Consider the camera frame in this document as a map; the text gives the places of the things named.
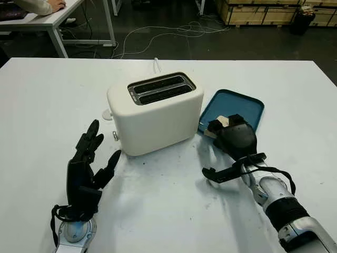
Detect white toaster power cord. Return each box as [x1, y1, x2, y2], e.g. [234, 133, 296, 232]
[152, 57, 163, 75]

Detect person in light hoodie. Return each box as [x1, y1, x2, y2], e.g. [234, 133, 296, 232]
[13, 0, 66, 16]

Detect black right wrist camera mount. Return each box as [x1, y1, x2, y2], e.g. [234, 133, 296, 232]
[202, 152, 267, 184]

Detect wooden crate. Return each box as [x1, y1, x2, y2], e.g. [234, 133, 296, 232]
[309, 0, 337, 27]
[214, 0, 301, 26]

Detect white cable on floor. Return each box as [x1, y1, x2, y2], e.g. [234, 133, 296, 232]
[112, 21, 230, 59]

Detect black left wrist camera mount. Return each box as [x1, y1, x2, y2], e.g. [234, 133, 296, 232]
[62, 186, 104, 221]

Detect white two-slot toaster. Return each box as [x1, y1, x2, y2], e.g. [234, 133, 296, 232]
[101, 71, 205, 157]

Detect black trash bin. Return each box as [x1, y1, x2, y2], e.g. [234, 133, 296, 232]
[290, 5, 316, 36]

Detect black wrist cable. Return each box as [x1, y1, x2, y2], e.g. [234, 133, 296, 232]
[51, 204, 70, 248]
[231, 155, 297, 196]

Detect white bread slice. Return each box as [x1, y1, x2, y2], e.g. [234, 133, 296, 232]
[205, 115, 230, 138]

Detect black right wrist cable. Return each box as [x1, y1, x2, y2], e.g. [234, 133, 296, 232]
[231, 155, 297, 196]

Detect white table leg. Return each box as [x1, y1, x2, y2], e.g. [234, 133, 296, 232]
[196, 0, 209, 15]
[112, 0, 123, 16]

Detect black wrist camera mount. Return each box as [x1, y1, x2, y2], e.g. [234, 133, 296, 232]
[62, 186, 104, 221]
[202, 152, 267, 184]

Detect white office desk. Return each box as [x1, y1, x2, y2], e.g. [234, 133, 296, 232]
[0, 0, 117, 59]

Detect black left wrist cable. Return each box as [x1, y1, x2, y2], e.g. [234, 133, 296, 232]
[51, 204, 70, 248]

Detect blue plastic tray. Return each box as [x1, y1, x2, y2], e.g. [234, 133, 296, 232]
[197, 89, 265, 138]

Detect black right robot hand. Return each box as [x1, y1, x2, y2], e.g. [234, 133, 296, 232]
[206, 113, 258, 162]

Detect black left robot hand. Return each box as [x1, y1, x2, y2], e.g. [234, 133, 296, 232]
[65, 119, 122, 211]

